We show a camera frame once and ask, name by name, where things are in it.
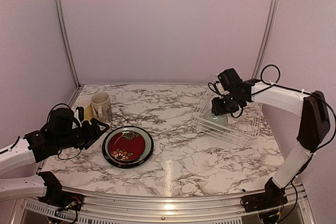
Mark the red patterned plate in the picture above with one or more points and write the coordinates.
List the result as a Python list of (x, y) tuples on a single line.
[(126, 146)]

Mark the white wire dish rack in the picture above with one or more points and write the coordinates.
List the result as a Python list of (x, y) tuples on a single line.
[(240, 131)]

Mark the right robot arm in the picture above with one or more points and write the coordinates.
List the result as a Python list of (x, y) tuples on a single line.
[(310, 108)]

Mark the front aluminium rail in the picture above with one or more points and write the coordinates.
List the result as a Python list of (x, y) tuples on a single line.
[(113, 208)]

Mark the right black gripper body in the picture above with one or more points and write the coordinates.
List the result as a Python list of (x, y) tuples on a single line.
[(229, 105)]

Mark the right aluminium frame post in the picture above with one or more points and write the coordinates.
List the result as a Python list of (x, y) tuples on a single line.
[(265, 38)]

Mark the green bowl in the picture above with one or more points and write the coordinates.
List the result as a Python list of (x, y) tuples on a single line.
[(215, 121)]

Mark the yellow mug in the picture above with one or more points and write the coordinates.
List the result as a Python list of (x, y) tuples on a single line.
[(88, 109)]

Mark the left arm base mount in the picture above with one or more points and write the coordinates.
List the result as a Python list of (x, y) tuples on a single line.
[(68, 203)]

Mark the black rimmed cream plate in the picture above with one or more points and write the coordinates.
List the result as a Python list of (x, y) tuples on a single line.
[(152, 153)]

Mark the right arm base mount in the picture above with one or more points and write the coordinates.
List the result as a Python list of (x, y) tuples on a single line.
[(258, 202)]

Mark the left aluminium frame post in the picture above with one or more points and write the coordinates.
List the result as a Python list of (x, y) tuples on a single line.
[(66, 44)]

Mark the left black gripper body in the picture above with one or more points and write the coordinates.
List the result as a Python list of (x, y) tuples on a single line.
[(86, 138)]

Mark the aluminium frame post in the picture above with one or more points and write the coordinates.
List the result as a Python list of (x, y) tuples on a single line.
[(265, 38), (66, 44)]

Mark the beige patterned mug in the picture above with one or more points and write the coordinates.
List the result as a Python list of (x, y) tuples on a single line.
[(102, 106)]

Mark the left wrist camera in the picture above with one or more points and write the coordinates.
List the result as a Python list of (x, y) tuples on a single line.
[(79, 114)]

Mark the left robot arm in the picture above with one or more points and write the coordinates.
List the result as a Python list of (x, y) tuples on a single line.
[(63, 129)]

